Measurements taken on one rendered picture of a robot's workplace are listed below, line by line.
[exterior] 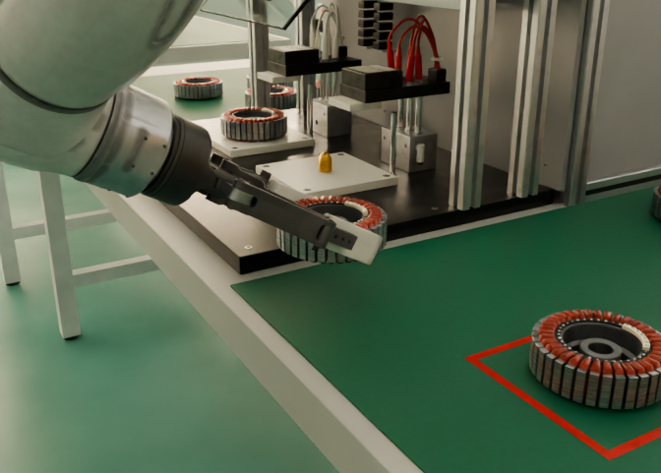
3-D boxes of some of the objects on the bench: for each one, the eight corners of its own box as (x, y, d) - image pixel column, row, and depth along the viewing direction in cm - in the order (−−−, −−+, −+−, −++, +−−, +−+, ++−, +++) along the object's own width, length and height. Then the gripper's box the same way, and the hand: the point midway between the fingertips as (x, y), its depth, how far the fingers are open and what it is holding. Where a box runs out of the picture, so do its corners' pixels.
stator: (558, 418, 58) (563, 377, 56) (510, 344, 68) (513, 308, 67) (696, 409, 59) (704, 368, 57) (629, 338, 69) (634, 302, 68)
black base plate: (240, 275, 83) (239, 256, 82) (95, 144, 134) (94, 132, 134) (552, 204, 104) (554, 189, 104) (325, 115, 156) (325, 104, 155)
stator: (220, 89, 180) (219, 74, 179) (225, 99, 170) (224, 83, 169) (172, 91, 178) (171, 76, 176) (175, 101, 168) (173, 85, 166)
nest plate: (303, 202, 99) (303, 193, 98) (255, 173, 111) (255, 164, 110) (397, 184, 106) (398, 176, 105) (342, 158, 118) (343, 150, 117)
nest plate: (230, 157, 118) (230, 150, 118) (197, 137, 130) (196, 130, 130) (315, 146, 125) (315, 138, 125) (274, 127, 137) (274, 120, 137)
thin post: (390, 184, 106) (392, 114, 102) (384, 181, 107) (386, 111, 103) (399, 182, 106) (402, 112, 103) (393, 179, 108) (395, 110, 104)
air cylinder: (408, 173, 111) (409, 136, 109) (380, 160, 117) (381, 126, 115) (436, 168, 113) (438, 132, 111) (406, 156, 119) (408, 122, 117)
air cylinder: (327, 137, 130) (327, 105, 128) (306, 128, 136) (306, 97, 134) (351, 134, 133) (352, 102, 131) (330, 125, 139) (330, 95, 137)
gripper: (100, 157, 75) (279, 227, 87) (178, 234, 56) (391, 309, 68) (132, 88, 74) (307, 169, 87) (220, 143, 55) (428, 235, 68)
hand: (330, 225), depth 77 cm, fingers closed on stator, 11 cm apart
